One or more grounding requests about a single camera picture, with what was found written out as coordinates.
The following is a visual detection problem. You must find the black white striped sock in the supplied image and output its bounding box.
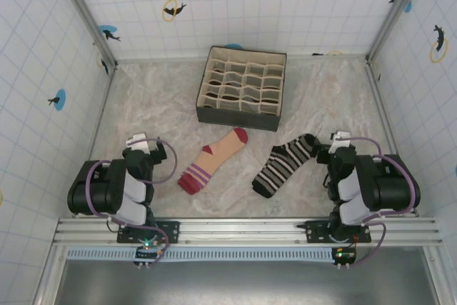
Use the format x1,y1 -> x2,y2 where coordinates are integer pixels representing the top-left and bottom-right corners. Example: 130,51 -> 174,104
251,133 -> 320,199

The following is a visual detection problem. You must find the beige sock with red toe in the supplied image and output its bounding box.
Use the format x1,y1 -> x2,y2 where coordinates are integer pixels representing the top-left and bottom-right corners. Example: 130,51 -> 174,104
177,127 -> 249,196

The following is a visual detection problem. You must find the grey beige divided organizer box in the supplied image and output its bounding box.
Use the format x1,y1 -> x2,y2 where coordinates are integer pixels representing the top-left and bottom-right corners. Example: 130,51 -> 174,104
195,46 -> 288,131

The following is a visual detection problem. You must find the marble pattern table cover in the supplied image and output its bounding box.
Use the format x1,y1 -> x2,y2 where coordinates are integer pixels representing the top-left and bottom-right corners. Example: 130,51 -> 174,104
76,60 -> 417,219

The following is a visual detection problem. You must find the grey metal panel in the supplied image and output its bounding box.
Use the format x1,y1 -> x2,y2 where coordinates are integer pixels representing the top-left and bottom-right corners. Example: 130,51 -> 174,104
53,258 -> 442,305

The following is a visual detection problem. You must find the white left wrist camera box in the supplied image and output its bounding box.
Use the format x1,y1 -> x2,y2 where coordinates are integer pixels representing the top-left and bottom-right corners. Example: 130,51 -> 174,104
124,132 -> 153,154

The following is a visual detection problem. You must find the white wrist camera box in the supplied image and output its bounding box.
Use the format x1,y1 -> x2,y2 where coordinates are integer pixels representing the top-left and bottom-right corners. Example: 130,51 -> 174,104
124,132 -> 153,154
328,131 -> 355,154

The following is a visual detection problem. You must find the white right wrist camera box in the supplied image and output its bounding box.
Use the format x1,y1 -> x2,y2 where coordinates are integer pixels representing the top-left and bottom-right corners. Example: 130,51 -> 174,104
328,131 -> 355,154

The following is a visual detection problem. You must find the aluminium side rail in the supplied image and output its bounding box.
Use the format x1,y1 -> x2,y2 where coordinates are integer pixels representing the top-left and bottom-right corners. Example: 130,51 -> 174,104
73,61 -> 119,219
366,61 -> 419,219

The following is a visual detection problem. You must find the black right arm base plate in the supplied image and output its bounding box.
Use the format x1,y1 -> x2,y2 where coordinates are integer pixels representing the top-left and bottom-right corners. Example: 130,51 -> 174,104
306,219 -> 372,244

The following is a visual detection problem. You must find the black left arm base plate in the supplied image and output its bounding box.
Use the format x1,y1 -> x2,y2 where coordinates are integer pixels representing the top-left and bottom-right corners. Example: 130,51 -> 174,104
116,219 -> 181,245

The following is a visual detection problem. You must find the aluminium back rail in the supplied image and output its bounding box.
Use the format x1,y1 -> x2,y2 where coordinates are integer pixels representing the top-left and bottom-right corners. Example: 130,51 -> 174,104
114,54 -> 372,65

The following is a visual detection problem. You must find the aluminium front rail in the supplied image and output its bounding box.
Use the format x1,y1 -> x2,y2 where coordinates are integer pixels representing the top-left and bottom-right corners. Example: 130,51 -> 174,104
52,216 -> 443,247

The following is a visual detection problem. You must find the white slotted cable duct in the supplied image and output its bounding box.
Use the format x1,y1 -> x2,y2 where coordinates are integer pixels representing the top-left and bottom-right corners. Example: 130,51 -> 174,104
66,246 -> 338,261

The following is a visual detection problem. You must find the aluminium corner post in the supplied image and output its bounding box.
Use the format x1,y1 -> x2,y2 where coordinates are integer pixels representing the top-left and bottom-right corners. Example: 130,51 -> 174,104
52,0 -> 119,69
366,0 -> 428,65

